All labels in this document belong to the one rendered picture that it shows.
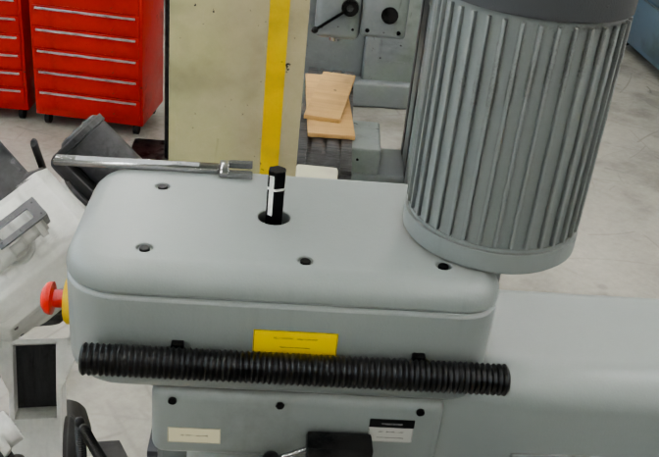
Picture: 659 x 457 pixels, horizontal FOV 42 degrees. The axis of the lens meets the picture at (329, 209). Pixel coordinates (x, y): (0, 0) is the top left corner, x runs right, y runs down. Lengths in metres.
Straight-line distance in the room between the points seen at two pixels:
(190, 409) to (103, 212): 0.24
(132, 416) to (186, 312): 2.67
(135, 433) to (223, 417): 2.50
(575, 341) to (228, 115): 1.88
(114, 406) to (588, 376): 2.75
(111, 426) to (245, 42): 1.62
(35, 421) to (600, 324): 1.20
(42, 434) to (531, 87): 1.36
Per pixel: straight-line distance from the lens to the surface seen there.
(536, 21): 0.85
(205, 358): 0.92
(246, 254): 0.92
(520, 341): 1.09
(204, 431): 1.03
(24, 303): 1.52
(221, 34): 2.72
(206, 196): 1.04
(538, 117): 0.87
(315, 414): 1.01
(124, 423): 3.55
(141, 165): 1.10
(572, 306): 1.18
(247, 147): 2.85
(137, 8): 5.59
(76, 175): 1.57
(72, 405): 2.49
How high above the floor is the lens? 2.37
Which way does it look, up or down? 28 degrees down
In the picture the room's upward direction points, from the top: 6 degrees clockwise
